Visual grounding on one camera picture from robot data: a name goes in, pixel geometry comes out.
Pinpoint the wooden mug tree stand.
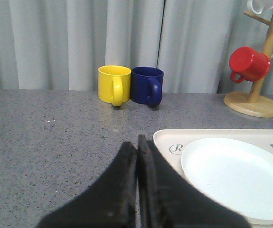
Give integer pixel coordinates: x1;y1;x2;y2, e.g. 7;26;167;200
224;9;273;118

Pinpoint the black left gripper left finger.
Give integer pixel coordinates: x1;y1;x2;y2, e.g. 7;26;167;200
38;142;137;228

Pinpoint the red mug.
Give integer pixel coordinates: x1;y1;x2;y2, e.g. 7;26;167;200
229;47;271;83

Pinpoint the white round plate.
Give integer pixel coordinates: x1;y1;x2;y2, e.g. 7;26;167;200
181;138;273;225

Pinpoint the dark blue mug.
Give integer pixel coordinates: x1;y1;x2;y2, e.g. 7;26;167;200
130;66;164;106

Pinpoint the white mug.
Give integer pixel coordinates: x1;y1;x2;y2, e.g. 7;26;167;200
246;0;273;15

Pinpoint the grey curtain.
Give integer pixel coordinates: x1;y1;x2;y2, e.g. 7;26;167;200
0;0;268;93

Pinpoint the cream rabbit tray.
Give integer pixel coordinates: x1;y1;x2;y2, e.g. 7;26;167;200
153;129;273;228

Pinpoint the yellow mug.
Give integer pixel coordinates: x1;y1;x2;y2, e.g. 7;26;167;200
98;65;132;107

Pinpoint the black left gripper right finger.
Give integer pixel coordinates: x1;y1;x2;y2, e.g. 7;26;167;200
137;135;250;228

